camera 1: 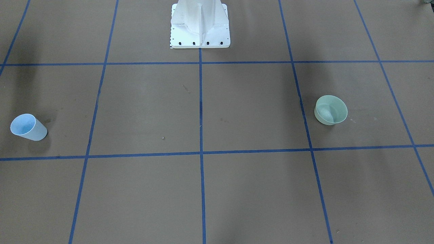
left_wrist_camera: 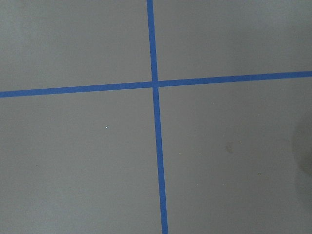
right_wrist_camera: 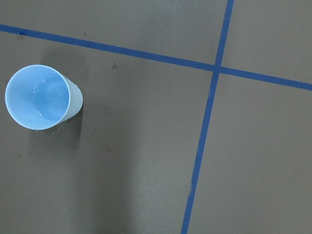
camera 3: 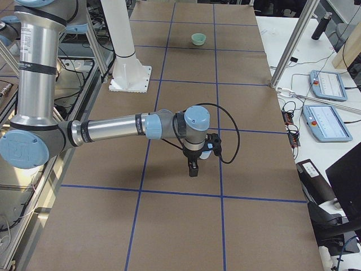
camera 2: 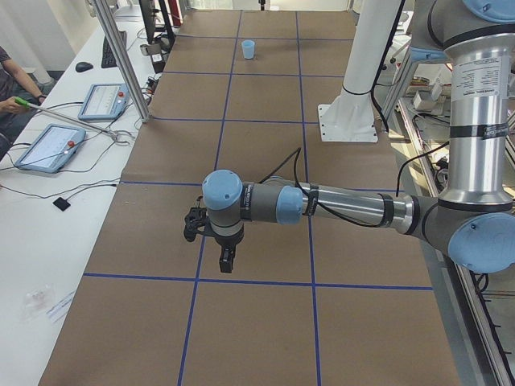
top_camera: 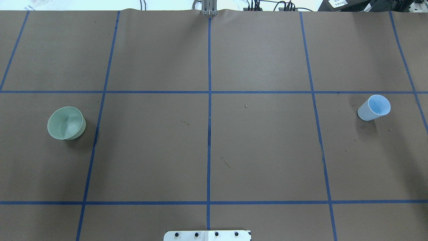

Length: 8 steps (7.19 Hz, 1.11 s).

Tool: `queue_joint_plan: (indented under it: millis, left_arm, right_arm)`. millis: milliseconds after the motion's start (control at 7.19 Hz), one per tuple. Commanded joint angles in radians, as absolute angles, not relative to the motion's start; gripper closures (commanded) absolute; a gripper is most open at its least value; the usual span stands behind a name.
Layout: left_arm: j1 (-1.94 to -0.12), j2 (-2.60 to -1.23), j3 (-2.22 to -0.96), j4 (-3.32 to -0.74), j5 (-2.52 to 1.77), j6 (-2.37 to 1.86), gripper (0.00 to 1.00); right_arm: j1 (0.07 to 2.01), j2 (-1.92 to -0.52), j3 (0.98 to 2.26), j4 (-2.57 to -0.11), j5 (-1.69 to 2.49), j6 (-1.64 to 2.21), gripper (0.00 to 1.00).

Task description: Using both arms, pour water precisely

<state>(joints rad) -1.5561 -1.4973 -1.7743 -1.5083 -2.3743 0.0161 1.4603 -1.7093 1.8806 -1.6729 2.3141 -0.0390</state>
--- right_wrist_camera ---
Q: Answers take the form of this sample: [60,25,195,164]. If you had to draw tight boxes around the light blue plastic cup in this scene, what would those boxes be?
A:
[5,65,83,130]

